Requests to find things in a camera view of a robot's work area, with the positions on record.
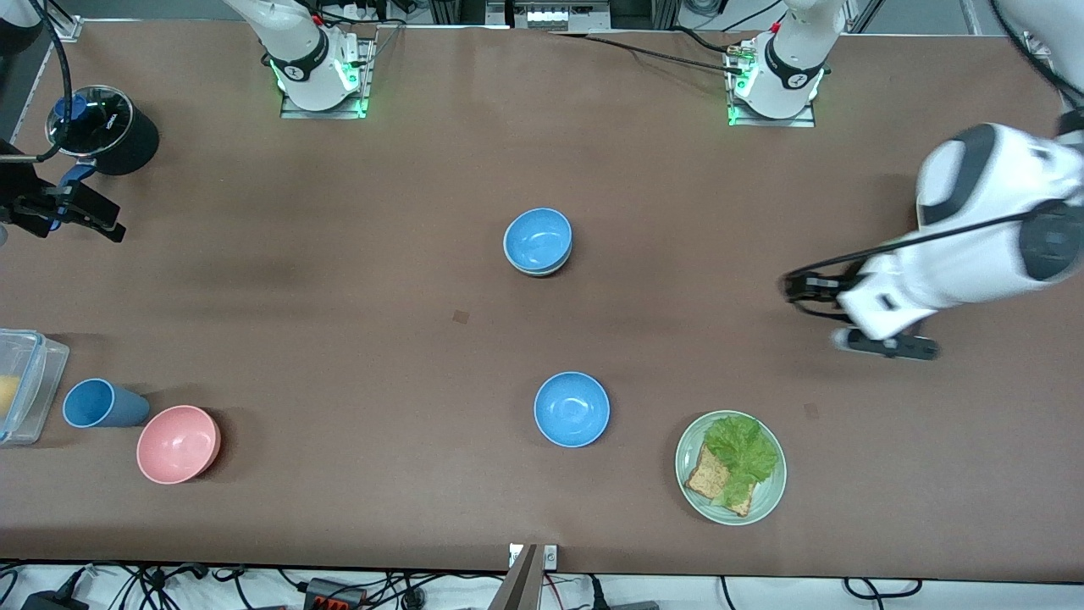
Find pink bowl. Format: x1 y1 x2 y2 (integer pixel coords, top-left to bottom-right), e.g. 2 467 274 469
136 405 222 485

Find blue cup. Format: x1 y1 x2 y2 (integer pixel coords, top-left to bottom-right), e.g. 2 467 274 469
63 378 152 430

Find plain blue bowl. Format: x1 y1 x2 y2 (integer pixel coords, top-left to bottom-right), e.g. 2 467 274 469
534 371 611 448

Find black table cable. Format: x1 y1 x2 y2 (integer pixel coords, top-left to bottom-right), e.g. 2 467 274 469
549 30 748 77

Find clear plastic container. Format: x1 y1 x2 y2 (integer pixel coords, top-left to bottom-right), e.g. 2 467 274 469
0 329 70 446

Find white outlet strip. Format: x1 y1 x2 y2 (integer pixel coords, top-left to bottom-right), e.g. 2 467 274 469
486 0 612 31

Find brown camera stand post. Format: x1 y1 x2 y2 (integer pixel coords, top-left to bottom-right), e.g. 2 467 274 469
487 544 543 610

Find light green bowl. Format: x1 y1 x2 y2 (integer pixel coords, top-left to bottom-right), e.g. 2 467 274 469
506 252 573 279

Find light green plate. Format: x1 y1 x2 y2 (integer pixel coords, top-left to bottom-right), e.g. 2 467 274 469
674 410 788 526

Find speckled blue bowl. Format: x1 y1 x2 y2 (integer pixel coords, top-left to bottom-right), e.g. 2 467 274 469
503 207 574 273

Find black power adapter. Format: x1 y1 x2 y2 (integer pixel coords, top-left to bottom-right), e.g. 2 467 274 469
20 591 91 610

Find green lettuce leaf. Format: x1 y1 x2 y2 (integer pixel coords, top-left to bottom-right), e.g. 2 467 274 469
705 414 780 507

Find black orange power strip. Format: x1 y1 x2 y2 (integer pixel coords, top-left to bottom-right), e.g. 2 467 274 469
303 578 367 610

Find aluminium frame profile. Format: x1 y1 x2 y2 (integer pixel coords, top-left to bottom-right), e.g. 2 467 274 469
38 0 83 42

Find glass lid blue knob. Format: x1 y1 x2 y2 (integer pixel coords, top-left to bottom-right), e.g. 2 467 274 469
46 85 136 158

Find black pot blue handle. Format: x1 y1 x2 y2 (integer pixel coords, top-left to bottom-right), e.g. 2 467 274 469
44 85 161 231

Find brown bread slice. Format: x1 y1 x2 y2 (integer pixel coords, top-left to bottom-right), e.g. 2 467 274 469
684 444 755 518

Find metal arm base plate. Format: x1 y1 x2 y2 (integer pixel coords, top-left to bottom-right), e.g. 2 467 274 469
726 41 819 129
279 37 375 120

